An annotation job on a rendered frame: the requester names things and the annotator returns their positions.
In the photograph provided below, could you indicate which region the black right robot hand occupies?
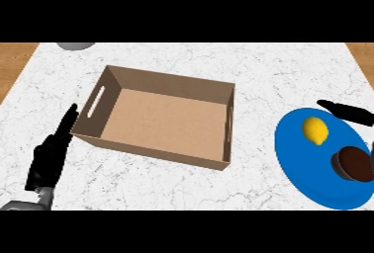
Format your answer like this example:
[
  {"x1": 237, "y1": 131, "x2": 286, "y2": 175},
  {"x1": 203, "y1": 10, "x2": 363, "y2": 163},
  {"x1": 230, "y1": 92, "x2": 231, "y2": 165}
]
[{"x1": 315, "y1": 99, "x2": 374, "y2": 127}]

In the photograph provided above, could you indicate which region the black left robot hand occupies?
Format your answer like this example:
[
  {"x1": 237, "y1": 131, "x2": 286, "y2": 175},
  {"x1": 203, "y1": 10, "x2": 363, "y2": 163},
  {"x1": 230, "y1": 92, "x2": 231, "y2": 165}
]
[{"x1": 24, "y1": 103, "x2": 80, "y2": 193}]

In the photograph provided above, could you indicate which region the yellow lemon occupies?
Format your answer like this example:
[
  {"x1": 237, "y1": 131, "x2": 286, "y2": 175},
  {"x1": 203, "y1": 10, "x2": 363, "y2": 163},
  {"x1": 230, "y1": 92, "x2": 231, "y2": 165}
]
[{"x1": 302, "y1": 116, "x2": 330, "y2": 146}]

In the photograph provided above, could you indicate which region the blue plate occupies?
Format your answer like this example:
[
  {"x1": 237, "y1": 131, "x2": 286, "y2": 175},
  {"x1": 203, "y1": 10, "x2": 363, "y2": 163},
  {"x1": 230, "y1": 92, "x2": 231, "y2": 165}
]
[{"x1": 274, "y1": 107, "x2": 374, "y2": 211}]

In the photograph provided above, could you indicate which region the open cardboard box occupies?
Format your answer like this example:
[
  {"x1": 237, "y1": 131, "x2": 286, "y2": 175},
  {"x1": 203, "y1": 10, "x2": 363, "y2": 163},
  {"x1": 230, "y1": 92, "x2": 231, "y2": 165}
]
[{"x1": 70, "y1": 64, "x2": 237, "y2": 171}]

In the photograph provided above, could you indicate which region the brown round cookie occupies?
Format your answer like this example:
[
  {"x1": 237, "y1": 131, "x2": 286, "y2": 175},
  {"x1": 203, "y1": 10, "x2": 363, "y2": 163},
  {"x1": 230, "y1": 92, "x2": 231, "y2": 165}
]
[{"x1": 330, "y1": 145, "x2": 374, "y2": 183}]

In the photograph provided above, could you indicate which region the grey round object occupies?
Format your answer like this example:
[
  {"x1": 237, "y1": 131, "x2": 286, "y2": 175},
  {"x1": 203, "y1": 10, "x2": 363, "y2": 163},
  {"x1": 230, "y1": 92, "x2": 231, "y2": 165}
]
[{"x1": 57, "y1": 42, "x2": 98, "y2": 51}]

